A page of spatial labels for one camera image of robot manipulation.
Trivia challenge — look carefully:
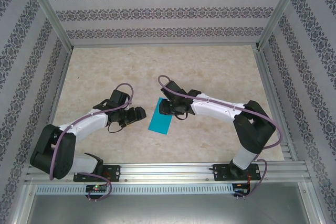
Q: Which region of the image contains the blue square paper sheet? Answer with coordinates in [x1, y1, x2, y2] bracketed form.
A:
[147, 97, 174, 136]

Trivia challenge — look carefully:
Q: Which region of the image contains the grey metal sheet panel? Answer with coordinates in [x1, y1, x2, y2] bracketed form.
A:
[25, 194, 320, 224]

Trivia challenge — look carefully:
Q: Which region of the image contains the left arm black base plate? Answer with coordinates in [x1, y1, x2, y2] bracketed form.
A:
[73, 165, 121, 183]

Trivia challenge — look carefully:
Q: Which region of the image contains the aluminium mounting rail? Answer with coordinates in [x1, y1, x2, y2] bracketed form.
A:
[25, 161, 312, 185]

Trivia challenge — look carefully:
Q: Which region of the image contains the aluminium frame crossbar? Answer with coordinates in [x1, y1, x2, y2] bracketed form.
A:
[70, 41, 260, 49]

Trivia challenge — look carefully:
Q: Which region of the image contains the aluminium table side rail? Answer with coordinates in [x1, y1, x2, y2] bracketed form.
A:
[36, 48, 74, 164]
[251, 46, 300, 163]

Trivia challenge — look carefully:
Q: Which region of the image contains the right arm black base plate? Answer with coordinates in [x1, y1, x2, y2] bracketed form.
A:
[213, 163, 263, 182]

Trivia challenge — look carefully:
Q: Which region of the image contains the slotted metal cable duct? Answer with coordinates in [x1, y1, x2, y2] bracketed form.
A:
[35, 183, 253, 195]

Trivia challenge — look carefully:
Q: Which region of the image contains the short aluminium frame post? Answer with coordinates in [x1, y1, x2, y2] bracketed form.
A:
[9, 182, 36, 224]
[299, 182, 330, 224]

